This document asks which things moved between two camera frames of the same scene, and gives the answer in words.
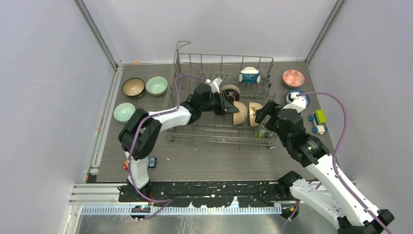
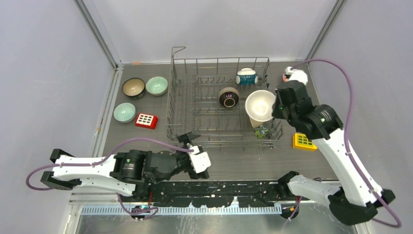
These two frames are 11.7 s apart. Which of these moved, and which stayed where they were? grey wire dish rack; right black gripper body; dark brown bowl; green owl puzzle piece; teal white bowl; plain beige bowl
Moved: right black gripper body; plain beige bowl
Stayed: grey wire dish rack; dark brown bowl; teal white bowl; green owl puzzle piece
